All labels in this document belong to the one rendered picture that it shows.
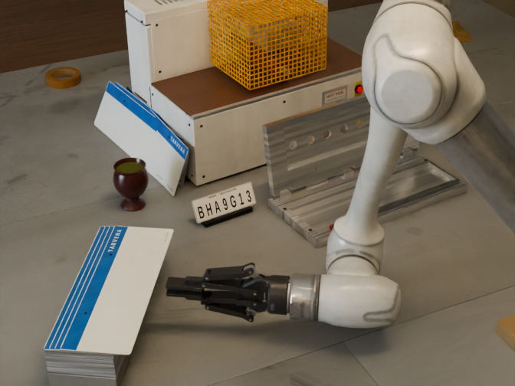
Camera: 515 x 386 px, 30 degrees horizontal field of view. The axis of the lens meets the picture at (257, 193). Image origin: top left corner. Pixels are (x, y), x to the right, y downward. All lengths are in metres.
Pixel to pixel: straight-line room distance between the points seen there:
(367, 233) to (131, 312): 0.48
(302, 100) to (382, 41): 1.06
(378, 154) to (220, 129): 0.74
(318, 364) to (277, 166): 0.57
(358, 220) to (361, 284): 0.15
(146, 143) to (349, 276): 0.83
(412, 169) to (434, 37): 1.07
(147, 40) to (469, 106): 1.18
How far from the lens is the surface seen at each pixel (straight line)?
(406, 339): 1.92
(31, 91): 2.93
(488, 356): 1.91
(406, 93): 1.34
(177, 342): 1.91
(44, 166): 2.52
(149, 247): 2.00
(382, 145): 1.65
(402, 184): 2.36
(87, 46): 3.20
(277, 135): 2.21
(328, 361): 1.86
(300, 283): 1.82
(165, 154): 2.39
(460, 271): 2.12
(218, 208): 2.23
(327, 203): 2.27
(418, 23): 1.40
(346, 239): 1.90
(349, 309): 1.81
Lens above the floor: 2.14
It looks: 32 degrees down
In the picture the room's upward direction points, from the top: 1 degrees counter-clockwise
